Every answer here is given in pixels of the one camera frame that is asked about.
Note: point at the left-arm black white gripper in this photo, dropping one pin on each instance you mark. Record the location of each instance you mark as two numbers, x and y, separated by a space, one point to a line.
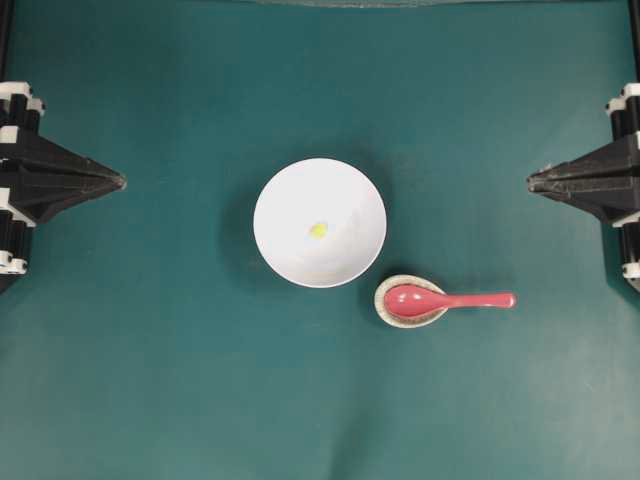
23 206

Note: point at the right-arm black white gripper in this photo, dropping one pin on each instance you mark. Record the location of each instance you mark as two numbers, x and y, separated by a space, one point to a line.
618 207

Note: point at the red plastic spoon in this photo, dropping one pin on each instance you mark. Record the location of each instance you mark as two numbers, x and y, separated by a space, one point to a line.
408 301

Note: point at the yellow hexagonal prism block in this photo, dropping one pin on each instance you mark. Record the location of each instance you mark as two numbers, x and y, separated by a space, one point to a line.
319 230

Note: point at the speckled white spoon rest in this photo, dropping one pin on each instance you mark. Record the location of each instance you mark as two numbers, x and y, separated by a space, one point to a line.
400 322

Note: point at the white round bowl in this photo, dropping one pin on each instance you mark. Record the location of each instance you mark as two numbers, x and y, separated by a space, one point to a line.
312 191

